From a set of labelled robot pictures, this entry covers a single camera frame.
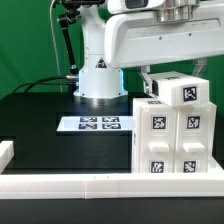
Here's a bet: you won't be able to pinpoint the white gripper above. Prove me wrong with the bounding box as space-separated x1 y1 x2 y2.
104 1 224 95

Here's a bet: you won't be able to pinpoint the white cabinet top block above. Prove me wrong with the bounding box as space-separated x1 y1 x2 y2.
149 71 209 107

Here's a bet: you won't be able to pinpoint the white cabinet door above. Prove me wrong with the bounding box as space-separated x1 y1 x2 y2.
139 105 176 174
174 102 216 173

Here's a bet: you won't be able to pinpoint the white cabinet body box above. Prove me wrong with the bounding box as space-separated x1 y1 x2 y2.
131 98 216 174

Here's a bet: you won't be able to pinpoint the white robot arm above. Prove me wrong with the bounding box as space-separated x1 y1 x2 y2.
74 0 224 104

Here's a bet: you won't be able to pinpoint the white U-shaped obstacle fence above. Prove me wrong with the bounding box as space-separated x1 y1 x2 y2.
0 141 224 199

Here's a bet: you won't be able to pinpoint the black cables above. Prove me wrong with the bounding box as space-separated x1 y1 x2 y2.
12 75 79 95

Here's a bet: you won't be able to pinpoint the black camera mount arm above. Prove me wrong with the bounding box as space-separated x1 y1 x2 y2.
56 0 105 92

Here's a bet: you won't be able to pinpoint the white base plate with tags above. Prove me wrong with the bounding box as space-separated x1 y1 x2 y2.
57 116 132 132

